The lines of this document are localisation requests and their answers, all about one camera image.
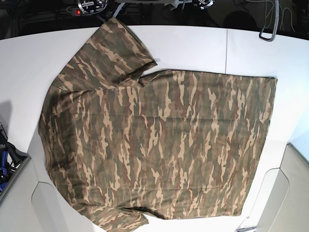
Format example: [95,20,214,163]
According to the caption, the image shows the camouflage T-shirt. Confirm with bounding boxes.
[38,18,277,232]

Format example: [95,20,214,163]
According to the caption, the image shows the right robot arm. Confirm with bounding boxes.
[71,0,125,22]

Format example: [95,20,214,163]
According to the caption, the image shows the black power strip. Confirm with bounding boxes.
[66,7,82,16]

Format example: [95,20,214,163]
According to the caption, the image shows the blue and black clutter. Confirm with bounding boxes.
[0,123,31,194]

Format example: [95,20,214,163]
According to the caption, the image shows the grey corrugated cable conduit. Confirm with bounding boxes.
[259,0,281,42]

